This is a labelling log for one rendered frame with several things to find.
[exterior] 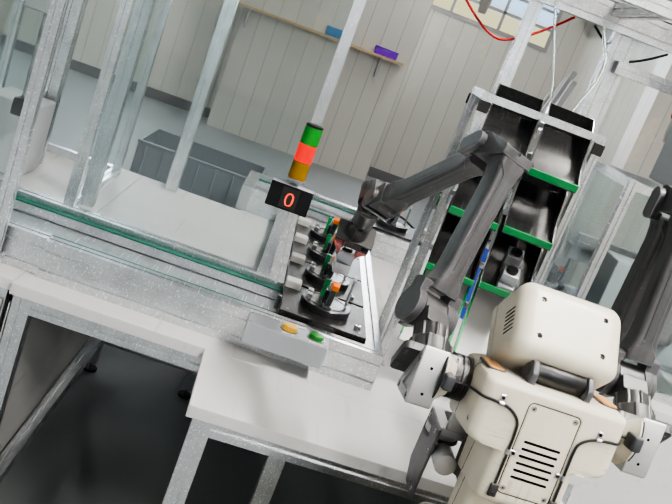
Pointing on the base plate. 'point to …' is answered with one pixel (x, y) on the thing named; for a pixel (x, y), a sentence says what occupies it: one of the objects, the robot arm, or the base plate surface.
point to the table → (309, 420)
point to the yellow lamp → (298, 171)
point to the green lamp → (311, 136)
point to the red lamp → (305, 153)
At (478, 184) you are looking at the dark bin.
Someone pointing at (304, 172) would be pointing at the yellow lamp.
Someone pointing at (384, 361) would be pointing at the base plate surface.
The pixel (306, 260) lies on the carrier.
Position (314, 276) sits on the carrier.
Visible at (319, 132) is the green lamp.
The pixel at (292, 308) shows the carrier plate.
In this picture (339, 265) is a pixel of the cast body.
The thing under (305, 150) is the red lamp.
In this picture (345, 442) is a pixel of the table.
